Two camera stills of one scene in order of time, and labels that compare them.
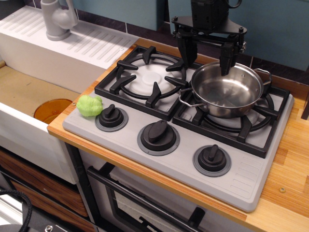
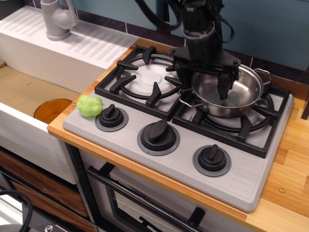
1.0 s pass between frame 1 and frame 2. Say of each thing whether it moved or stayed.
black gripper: moved
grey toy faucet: stayed
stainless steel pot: stayed
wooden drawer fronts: stayed
